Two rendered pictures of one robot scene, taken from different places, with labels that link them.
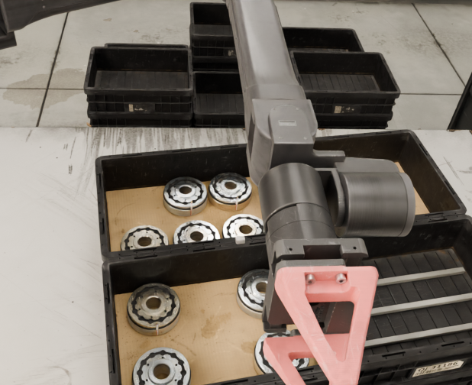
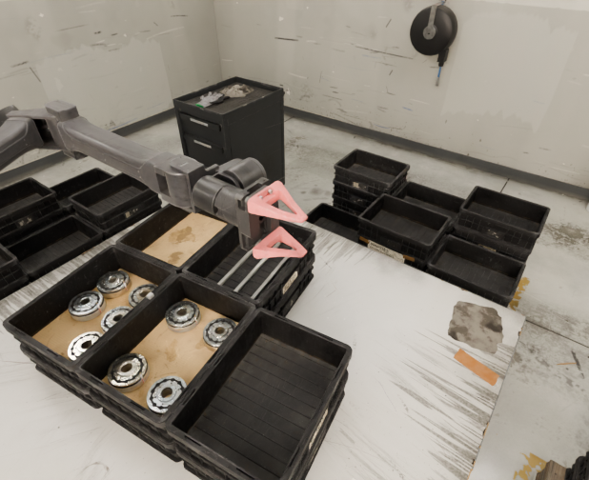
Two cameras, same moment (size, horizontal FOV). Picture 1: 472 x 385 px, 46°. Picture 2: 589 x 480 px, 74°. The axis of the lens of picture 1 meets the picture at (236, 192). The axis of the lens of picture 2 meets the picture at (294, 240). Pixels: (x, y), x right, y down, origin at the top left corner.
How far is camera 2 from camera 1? 0.27 m
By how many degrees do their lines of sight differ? 33
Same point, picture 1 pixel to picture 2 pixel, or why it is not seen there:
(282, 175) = (202, 184)
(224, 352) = (190, 358)
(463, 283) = not seen: hidden behind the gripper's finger
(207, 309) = (160, 348)
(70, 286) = (47, 421)
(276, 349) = (260, 248)
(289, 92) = (167, 155)
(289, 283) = (256, 202)
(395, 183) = (248, 162)
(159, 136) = (23, 294)
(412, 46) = not seen: hidden behind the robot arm
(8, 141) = not seen: outside the picture
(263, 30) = (118, 142)
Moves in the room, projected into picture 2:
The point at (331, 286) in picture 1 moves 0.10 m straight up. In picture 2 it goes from (269, 196) to (266, 130)
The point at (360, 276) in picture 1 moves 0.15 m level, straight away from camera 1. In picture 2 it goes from (276, 186) to (244, 143)
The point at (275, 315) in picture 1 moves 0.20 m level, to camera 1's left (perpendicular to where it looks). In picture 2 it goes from (252, 231) to (123, 305)
